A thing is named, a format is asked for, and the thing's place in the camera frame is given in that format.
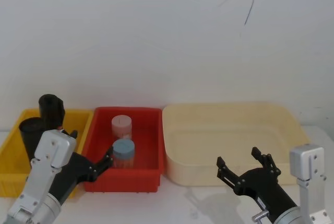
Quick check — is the thin cable with silver plug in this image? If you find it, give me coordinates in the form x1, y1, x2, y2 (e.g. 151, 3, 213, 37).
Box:
251, 204, 271, 217

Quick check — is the yellow plastic bin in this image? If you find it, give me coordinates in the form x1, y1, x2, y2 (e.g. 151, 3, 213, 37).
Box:
0, 108, 95, 199

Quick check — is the red plastic bin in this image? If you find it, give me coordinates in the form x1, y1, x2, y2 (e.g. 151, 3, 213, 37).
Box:
82, 107, 165, 194

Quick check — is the black cylinder container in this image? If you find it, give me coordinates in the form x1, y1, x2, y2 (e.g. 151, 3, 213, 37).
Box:
19, 116, 47, 162
38, 93, 66, 131

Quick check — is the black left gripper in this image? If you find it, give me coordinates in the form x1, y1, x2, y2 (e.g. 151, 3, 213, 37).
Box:
48, 129, 115, 200

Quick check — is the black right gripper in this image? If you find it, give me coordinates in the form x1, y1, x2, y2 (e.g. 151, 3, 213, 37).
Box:
216, 146, 299, 217

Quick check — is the clear jar with pink lid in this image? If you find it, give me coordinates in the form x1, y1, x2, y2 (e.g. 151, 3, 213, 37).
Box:
111, 115, 133, 142

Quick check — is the clear jar with blue lid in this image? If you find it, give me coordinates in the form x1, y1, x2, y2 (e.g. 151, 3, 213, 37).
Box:
112, 139, 136, 170

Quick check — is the cream plastic tray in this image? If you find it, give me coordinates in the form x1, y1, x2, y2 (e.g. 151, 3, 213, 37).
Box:
162, 101, 312, 187

